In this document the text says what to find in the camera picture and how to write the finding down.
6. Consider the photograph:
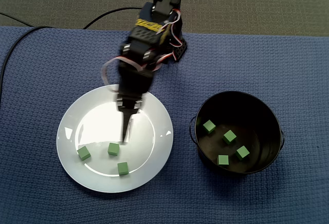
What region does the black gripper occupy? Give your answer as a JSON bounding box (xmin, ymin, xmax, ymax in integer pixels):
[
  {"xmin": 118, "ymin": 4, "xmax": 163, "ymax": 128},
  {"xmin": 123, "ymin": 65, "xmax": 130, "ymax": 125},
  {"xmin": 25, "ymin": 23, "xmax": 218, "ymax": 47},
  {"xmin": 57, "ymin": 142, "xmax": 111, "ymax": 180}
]
[{"xmin": 116, "ymin": 63, "xmax": 155, "ymax": 143}]

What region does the green cube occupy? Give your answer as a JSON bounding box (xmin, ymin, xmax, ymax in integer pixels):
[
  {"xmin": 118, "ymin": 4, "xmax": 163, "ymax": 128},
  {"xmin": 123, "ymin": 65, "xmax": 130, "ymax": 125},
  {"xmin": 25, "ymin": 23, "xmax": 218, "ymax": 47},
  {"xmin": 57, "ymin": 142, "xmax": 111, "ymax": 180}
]
[
  {"xmin": 217, "ymin": 154, "xmax": 230, "ymax": 166},
  {"xmin": 202, "ymin": 120, "xmax": 216, "ymax": 134},
  {"xmin": 77, "ymin": 145, "xmax": 92, "ymax": 161},
  {"xmin": 235, "ymin": 145, "xmax": 250, "ymax": 161},
  {"xmin": 107, "ymin": 142, "xmax": 120, "ymax": 156},
  {"xmin": 117, "ymin": 161, "xmax": 129, "ymax": 176},
  {"xmin": 222, "ymin": 129, "xmax": 237, "ymax": 145}
]

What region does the white round plate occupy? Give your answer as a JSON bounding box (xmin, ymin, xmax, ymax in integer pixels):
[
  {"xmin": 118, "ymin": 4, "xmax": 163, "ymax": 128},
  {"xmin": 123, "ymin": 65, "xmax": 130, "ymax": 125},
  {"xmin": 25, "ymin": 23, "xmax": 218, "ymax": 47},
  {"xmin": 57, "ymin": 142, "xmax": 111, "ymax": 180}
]
[{"xmin": 56, "ymin": 84, "xmax": 174, "ymax": 194}]

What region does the blue waffle weave cloth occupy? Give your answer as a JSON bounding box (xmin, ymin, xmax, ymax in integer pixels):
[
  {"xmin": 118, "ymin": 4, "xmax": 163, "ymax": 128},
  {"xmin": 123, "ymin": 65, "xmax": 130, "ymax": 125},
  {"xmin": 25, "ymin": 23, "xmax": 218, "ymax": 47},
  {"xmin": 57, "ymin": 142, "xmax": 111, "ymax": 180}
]
[{"xmin": 0, "ymin": 26, "xmax": 329, "ymax": 224}]

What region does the black metal bucket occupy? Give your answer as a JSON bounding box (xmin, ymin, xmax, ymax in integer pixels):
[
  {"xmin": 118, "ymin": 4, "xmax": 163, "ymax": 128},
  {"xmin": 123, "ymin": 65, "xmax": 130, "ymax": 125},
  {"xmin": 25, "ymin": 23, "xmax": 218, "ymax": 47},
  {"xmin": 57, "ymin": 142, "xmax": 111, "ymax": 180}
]
[{"xmin": 189, "ymin": 90, "xmax": 285, "ymax": 177}]

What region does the white red servo wire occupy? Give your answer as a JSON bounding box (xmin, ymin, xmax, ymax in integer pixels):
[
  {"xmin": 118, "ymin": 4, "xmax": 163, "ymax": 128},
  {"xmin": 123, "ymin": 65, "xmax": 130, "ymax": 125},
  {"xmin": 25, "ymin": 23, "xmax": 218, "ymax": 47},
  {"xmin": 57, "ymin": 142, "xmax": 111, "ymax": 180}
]
[
  {"xmin": 100, "ymin": 56, "xmax": 144, "ymax": 91},
  {"xmin": 156, "ymin": 9, "xmax": 182, "ymax": 36}
]

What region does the thin black cable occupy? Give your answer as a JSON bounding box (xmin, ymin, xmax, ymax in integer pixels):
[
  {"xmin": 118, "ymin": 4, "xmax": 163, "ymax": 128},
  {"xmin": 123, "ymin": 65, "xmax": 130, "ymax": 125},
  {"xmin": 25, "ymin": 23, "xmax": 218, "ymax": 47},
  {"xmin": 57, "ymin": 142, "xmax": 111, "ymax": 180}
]
[
  {"xmin": 82, "ymin": 6, "xmax": 143, "ymax": 30},
  {"xmin": 0, "ymin": 12, "xmax": 33, "ymax": 27}
]

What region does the thick black cable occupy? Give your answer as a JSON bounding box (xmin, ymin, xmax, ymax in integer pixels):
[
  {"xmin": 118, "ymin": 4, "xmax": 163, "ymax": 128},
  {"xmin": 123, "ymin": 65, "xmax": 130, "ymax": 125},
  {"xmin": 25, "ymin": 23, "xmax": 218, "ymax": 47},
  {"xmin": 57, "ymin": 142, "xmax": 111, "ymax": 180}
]
[{"xmin": 0, "ymin": 26, "xmax": 54, "ymax": 86}]

